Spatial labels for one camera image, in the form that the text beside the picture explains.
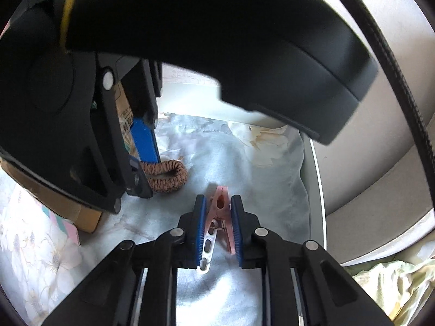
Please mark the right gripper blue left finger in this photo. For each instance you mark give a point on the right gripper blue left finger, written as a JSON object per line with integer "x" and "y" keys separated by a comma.
{"x": 200, "y": 210}

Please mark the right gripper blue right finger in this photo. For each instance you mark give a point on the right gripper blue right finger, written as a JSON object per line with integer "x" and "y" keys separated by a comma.
{"x": 238, "y": 239}

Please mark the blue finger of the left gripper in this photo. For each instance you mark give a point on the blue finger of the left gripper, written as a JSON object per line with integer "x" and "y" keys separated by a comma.
{"x": 145, "y": 141}

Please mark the floral light blue cloth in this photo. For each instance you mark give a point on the floral light blue cloth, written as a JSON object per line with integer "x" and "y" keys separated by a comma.
{"x": 40, "y": 264}

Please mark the yellow floral bedsheet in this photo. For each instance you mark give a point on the yellow floral bedsheet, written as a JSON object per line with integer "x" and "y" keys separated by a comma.
{"x": 399, "y": 288}

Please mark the brown hair scrunchie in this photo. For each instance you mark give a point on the brown hair scrunchie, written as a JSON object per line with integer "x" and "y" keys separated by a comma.
{"x": 166, "y": 176}

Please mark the pink clothespin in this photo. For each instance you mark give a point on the pink clothespin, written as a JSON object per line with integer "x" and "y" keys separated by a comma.
{"x": 218, "y": 222}

